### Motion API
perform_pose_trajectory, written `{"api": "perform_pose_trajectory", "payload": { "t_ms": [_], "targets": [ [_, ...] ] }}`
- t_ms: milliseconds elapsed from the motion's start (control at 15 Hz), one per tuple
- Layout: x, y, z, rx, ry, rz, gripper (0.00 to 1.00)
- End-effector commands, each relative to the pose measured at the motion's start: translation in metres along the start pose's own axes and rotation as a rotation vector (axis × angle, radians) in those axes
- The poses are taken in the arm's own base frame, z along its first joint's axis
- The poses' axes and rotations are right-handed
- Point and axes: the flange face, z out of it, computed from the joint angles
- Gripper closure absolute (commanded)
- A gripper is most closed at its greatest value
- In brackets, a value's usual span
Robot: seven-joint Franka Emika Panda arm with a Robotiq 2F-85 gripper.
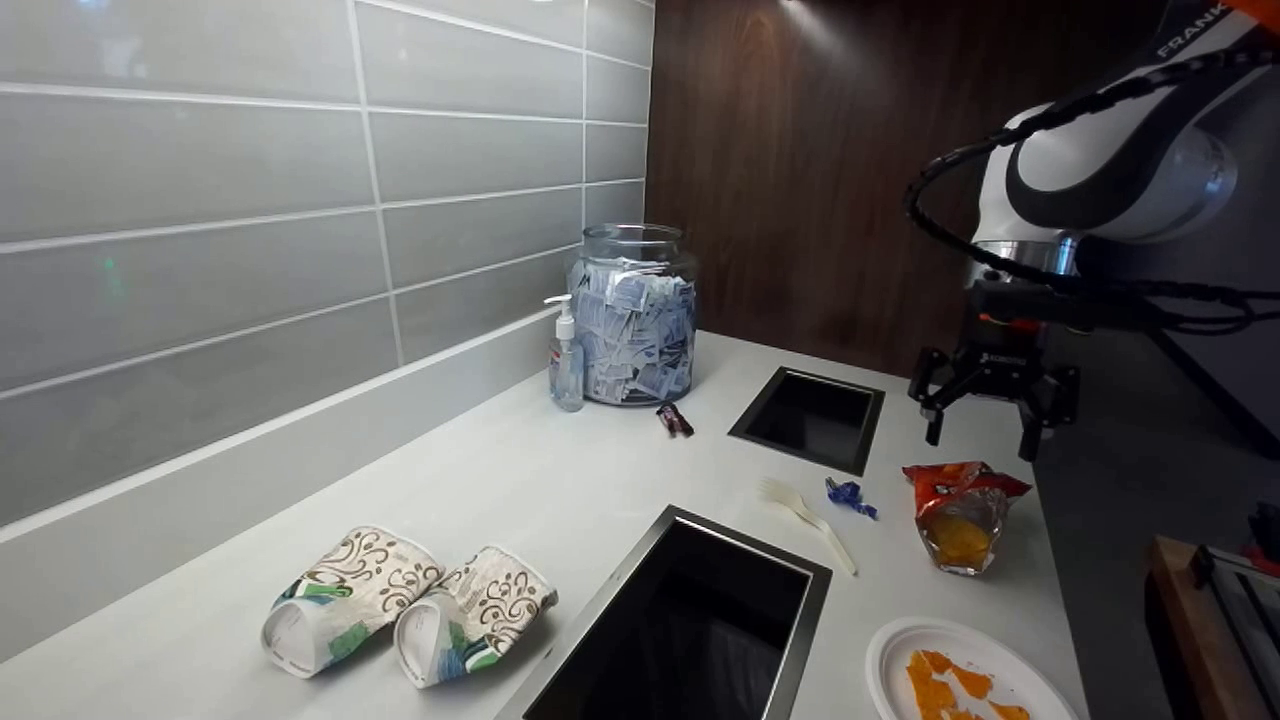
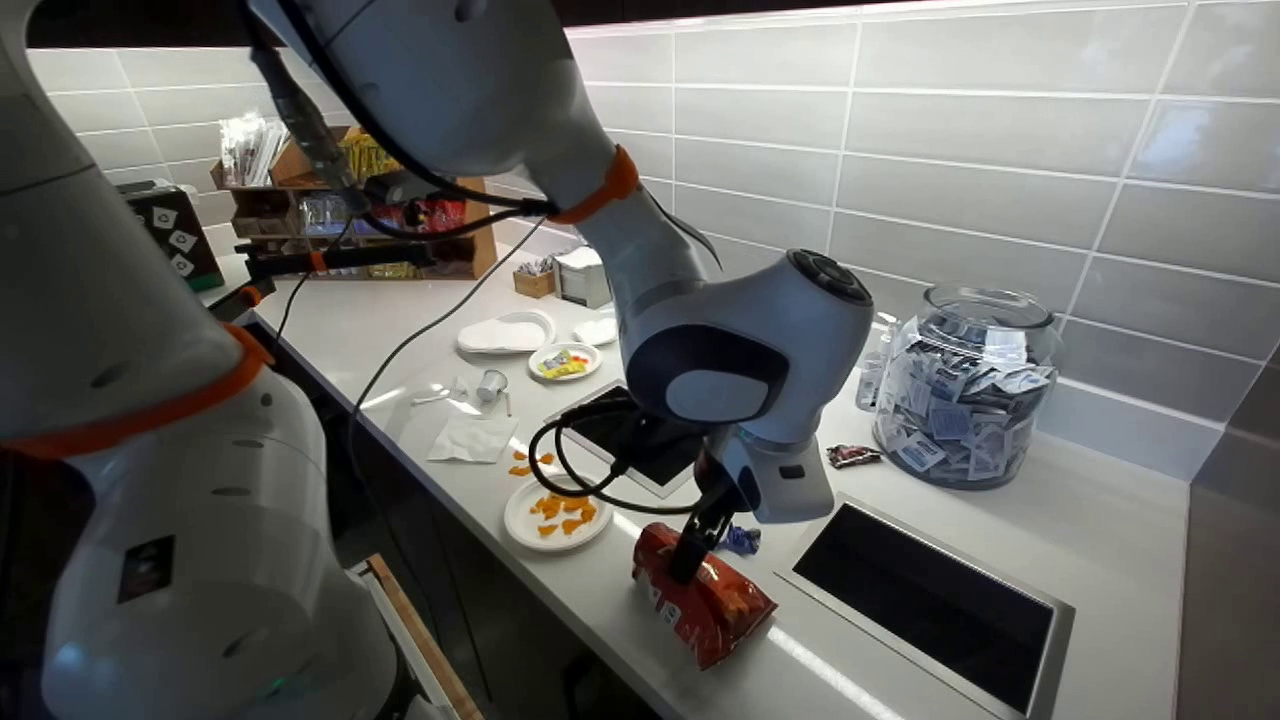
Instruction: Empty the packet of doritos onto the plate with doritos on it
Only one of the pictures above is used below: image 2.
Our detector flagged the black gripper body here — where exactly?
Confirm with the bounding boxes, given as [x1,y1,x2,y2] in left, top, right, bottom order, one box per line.
[692,446,753,537]

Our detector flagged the red doritos packet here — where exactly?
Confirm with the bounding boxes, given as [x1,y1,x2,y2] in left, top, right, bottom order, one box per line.
[629,521,781,670]

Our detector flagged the orange doritos chips pile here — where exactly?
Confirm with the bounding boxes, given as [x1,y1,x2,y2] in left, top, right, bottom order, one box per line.
[529,490,603,541]

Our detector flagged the small dark brown packet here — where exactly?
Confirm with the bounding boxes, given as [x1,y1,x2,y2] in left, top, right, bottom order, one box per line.
[823,440,884,470]

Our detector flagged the white plate holding doritos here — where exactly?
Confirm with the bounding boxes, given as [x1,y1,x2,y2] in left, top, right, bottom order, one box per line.
[498,476,615,557]

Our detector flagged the small plate with yellow food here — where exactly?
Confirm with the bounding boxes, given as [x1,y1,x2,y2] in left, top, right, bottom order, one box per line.
[523,341,608,389]

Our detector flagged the empty white plate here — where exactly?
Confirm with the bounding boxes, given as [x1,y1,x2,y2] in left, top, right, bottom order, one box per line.
[453,306,560,358]

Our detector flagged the small clear sanitizer bottle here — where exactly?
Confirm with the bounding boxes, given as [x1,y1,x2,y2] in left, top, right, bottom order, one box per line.
[852,314,901,414]

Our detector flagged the loose orange chips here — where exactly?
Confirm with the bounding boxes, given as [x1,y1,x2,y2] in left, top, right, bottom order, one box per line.
[502,442,564,479]

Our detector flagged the small white paper item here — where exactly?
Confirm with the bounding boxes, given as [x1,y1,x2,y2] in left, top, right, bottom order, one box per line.
[570,312,623,350]

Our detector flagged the white box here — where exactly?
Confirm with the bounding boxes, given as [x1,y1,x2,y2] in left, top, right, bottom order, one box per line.
[552,245,615,312]

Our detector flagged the glass jar of packets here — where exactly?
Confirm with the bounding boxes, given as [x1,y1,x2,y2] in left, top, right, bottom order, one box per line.
[867,280,1065,490]

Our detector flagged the clear plastic bag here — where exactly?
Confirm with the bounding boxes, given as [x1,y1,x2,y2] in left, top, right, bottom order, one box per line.
[376,366,516,469]

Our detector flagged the small brown box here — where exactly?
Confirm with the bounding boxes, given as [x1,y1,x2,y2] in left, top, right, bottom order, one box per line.
[513,260,560,298]

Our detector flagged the wooden edged cart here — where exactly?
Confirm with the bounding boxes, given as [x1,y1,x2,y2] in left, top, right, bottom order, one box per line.
[346,551,488,720]

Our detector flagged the wooden shelf organiser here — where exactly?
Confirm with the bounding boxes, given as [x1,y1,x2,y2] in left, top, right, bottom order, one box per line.
[212,125,498,282]

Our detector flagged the white crumpled bag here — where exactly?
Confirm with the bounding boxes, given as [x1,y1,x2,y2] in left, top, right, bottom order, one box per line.
[217,107,292,191]

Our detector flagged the black labelled box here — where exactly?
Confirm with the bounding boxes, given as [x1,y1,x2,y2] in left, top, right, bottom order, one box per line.
[120,175,229,297]

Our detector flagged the thin black cable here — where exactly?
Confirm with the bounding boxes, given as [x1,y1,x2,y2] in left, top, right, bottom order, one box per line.
[270,213,552,414]

